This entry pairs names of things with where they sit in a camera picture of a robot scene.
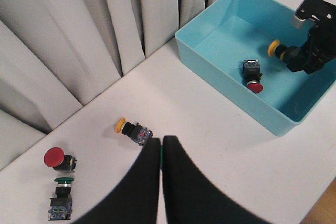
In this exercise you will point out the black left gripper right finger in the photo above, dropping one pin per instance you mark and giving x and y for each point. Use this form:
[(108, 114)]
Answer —
[(190, 197)]

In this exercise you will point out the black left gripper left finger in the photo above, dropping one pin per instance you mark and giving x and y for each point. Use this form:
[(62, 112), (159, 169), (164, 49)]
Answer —
[(135, 198)]

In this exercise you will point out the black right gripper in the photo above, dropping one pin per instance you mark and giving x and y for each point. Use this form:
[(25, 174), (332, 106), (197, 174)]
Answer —
[(318, 50)]

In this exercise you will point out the yellow push button front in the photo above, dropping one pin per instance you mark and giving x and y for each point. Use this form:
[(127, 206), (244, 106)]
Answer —
[(282, 52)]

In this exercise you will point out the yellow push button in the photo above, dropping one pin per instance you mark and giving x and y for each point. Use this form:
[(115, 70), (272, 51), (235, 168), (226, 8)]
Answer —
[(282, 52), (136, 132)]

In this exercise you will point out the red push button front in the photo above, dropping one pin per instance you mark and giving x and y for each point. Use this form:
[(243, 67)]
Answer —
[(252, 75)]

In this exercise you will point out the red push button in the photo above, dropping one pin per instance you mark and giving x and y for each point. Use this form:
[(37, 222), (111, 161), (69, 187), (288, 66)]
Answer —
[(252, 75), (59, 161)]

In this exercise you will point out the light blue plastic box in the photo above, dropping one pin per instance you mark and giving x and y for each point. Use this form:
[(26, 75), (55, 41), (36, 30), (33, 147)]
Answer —
[(215, 44)]

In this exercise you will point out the yellow push button back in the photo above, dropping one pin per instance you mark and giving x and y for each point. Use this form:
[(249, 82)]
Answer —
[(136, 132)]

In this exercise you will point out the green push button lying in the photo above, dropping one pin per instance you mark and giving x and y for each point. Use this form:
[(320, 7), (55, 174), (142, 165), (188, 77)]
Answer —
[(60, 207)]

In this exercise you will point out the red push button back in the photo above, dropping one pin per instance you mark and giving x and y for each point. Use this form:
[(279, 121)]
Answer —
[(59, 161)]

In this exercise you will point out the white pleated curtain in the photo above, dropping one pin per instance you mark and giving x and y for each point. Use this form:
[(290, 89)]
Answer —
[(58, 55)]

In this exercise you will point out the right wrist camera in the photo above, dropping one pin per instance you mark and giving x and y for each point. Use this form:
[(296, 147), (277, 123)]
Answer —
[(318, 11)]

